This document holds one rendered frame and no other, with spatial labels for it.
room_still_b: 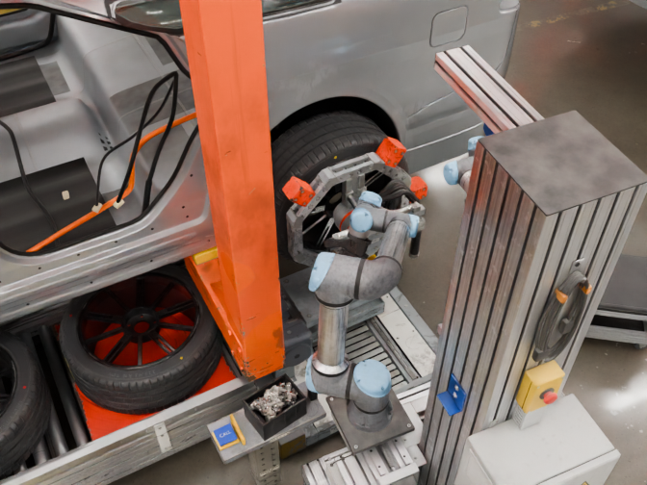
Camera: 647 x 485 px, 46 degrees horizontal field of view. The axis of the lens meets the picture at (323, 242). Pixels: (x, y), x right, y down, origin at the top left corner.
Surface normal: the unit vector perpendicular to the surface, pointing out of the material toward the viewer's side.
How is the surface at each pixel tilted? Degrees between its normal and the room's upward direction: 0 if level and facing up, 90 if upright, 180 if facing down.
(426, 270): 0
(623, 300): 0
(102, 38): 6
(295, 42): 81
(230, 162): 90
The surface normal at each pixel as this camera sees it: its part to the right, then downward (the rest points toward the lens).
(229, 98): 0.47, 0.65
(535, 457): 0.00, -0.69
